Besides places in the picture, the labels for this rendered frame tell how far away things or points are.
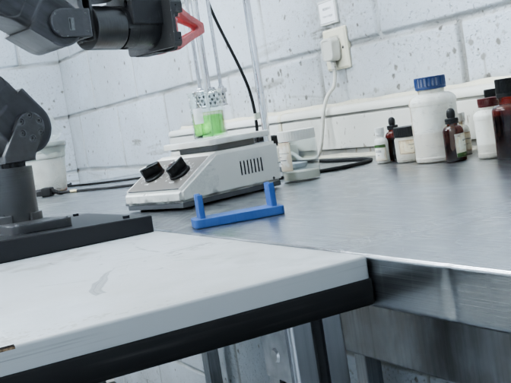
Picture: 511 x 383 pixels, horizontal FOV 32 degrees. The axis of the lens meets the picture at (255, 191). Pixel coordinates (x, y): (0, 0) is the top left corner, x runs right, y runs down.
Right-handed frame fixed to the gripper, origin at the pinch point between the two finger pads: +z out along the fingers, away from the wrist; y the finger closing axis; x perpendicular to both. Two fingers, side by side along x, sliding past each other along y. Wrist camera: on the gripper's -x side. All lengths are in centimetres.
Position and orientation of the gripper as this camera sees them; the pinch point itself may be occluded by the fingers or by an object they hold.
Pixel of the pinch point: (197, 28)
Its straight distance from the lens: 130.0
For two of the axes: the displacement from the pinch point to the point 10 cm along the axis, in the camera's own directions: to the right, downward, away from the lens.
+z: 6.9, -1.3, 7.1
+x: 1.2, 9.9, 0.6
